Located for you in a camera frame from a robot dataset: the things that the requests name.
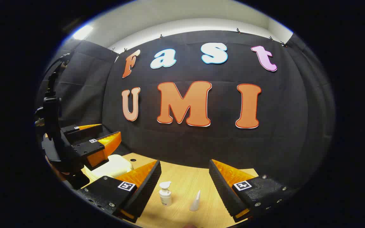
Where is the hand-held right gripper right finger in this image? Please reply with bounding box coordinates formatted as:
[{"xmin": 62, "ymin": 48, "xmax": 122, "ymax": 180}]
[{"xmin": 208, "ymin": 159, "xmax": 298, "ymax": 223}]

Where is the white cosmetic tube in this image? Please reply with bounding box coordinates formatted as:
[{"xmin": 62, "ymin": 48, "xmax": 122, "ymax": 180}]
[{"xmin": 189, "ymin": 190, "xmax": 201, "ymax": 212}]

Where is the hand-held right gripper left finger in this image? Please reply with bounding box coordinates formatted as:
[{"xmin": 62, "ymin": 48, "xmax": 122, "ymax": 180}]
[{"xmin": 75, "ymin": 159, "xmax": 162, "ymax": 224}]

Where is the white pump bottle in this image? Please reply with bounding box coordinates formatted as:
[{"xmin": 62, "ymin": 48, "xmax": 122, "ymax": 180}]
[{"xmin": 159, "ymin": 181, "xmax": 172, "ymax": 207}]

